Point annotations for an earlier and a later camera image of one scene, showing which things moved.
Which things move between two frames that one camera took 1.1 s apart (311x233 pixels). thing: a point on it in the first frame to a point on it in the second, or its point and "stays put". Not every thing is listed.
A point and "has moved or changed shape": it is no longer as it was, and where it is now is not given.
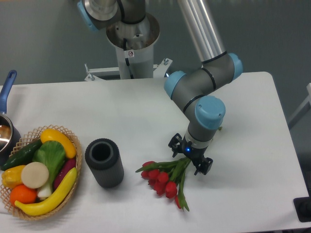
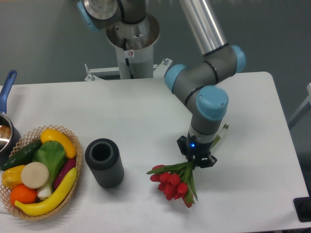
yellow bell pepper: x=11 y=176 stays put
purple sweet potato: x=69 y=164 stays put
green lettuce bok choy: x=52 y=154 stays put
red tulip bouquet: x=167 y=178 has moved or changed shape
